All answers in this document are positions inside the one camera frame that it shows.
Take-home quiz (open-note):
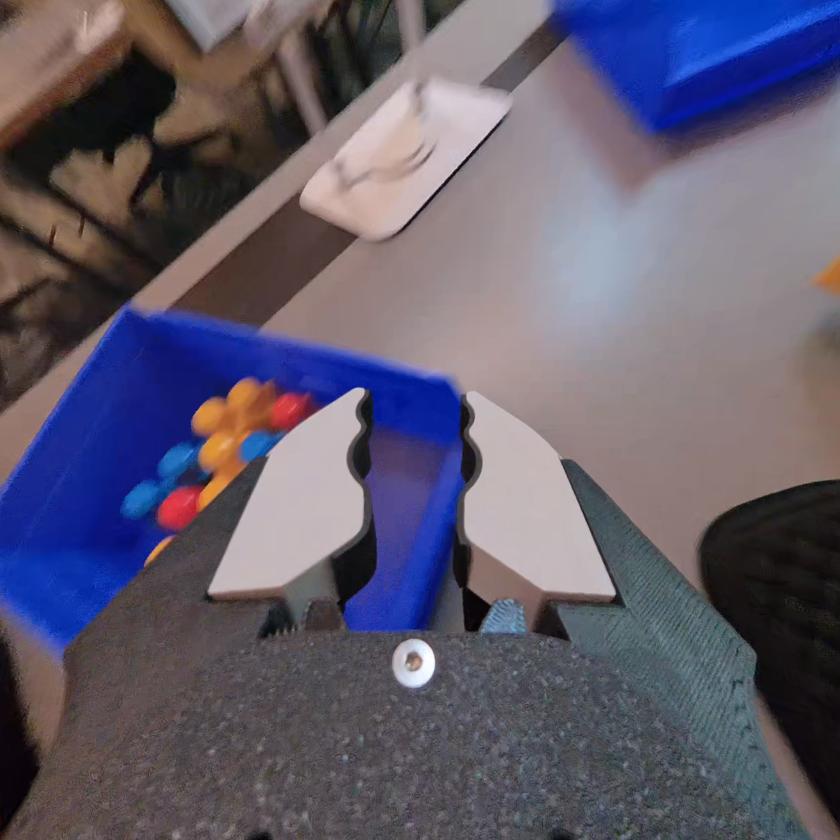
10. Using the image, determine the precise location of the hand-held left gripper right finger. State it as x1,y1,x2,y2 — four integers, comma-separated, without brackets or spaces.
453,391,619,608

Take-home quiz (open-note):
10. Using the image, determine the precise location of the black textured pad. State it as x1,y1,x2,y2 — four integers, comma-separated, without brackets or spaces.
699,482,840,808

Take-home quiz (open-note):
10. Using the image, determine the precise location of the blue plastic bin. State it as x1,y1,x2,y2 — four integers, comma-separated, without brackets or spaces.
551,0,840,135
0,304,468,652

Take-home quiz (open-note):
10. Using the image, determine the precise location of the pile of mega blocks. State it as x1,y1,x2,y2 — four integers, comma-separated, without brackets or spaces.
120,376,324,567

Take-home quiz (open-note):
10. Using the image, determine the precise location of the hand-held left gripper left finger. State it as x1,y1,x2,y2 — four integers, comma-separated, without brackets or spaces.
206,387,378,611

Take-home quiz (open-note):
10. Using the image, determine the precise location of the white tablet stand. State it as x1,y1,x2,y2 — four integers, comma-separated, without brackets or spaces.
300,77,514,242

